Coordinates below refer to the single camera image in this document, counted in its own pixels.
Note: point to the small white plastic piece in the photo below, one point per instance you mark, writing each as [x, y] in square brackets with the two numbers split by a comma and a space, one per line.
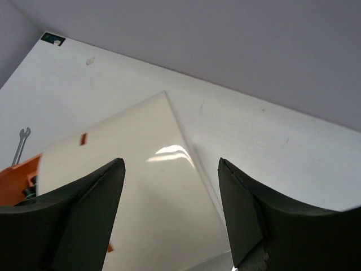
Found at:
[90, 61]

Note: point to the blue label sticker left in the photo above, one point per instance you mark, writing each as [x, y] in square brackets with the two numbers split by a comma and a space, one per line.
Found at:
[53, 39]

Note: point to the orange top drawer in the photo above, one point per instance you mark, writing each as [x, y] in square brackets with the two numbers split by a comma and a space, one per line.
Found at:
[17, 178]

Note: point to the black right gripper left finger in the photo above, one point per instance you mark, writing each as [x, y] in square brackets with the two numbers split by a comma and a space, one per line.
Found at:
[68, 228]

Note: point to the silver open-end wrench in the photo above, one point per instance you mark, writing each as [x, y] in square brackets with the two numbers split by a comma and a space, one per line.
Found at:
[23, 134]

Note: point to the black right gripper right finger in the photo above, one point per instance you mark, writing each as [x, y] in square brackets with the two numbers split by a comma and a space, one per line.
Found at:
[268, 230]

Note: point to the small black precision screwdriver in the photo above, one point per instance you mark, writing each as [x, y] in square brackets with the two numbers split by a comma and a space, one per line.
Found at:
[30, 192]

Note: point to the cream round drawer cabinet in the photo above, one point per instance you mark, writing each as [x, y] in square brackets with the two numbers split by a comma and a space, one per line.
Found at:
[168, 217]

